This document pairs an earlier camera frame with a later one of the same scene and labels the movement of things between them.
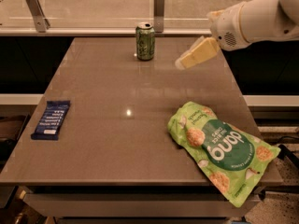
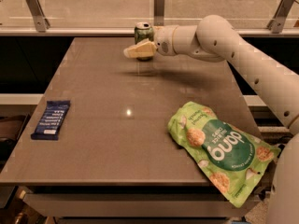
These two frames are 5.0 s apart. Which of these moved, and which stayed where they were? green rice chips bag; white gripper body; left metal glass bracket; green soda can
Moved: white gripper body
Stayed: green rice chips bag; green soda can; left metal glass bracket
